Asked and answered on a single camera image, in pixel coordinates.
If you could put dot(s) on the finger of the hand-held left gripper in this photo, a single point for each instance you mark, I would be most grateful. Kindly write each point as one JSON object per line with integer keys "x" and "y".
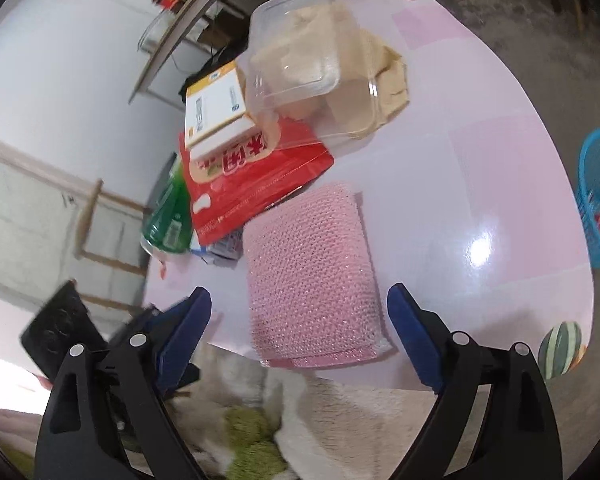
{"x": 132, "y": 324}

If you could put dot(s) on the glass bowl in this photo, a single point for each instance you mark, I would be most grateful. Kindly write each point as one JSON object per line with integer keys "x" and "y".
{"x": 152, "y": 35}

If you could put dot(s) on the green striped ball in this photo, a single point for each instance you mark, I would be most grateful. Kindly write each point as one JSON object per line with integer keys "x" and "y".
{"x": 560, "y": 350}

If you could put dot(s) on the wooden side table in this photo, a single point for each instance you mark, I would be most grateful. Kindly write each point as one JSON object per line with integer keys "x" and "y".
{"x": 180, "y": 30}

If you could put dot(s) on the green plastic bottle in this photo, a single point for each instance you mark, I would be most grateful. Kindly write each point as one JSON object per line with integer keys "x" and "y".
{"x": 167, "y": 215}

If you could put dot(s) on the pink mesh scouring sponge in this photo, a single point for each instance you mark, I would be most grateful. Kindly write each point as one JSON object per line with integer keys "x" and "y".
{"x": 310, "y": 280}

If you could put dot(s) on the red lid jar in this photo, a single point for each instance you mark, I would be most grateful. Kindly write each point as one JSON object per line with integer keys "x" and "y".
{"x": 167, "y": 1}

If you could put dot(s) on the clear plastic container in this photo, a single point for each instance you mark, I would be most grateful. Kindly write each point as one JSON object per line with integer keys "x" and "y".
{"x": 300, "y": 35}

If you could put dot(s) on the small cardboard box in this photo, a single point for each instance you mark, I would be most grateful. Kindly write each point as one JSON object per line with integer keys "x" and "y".
{"x": 215, "y": 32}

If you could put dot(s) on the beige cloth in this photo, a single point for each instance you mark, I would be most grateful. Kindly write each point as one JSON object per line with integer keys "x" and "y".
{"x": 390, "y": 80}

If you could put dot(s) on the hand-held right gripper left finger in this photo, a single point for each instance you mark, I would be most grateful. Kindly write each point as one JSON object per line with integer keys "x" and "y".
{"x": 187, "y": 335}

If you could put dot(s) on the white door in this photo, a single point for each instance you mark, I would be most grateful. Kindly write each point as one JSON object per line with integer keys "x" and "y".
{"x": 25, "y": 220}

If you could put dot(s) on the blue plastic basket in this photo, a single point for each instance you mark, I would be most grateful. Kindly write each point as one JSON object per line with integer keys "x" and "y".
{"x": 592, "y": 220}

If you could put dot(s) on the red snack bag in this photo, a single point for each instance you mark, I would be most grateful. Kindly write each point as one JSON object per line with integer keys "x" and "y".
{"x": 260, "y": 175}

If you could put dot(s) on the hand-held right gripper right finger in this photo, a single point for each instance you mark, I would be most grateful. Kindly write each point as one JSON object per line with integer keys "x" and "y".
{"x": 412, "y": 332}

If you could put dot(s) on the white and yellow box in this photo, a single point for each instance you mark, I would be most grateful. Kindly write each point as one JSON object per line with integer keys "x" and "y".
{"x": 215, "y": 110}

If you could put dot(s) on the black cloth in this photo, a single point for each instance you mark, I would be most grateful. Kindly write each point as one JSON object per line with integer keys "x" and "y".
{"x": 215, "y": 62}

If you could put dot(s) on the blue and white packet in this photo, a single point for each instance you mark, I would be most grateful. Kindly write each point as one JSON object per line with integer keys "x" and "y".
{"x": 227, "y": 247}

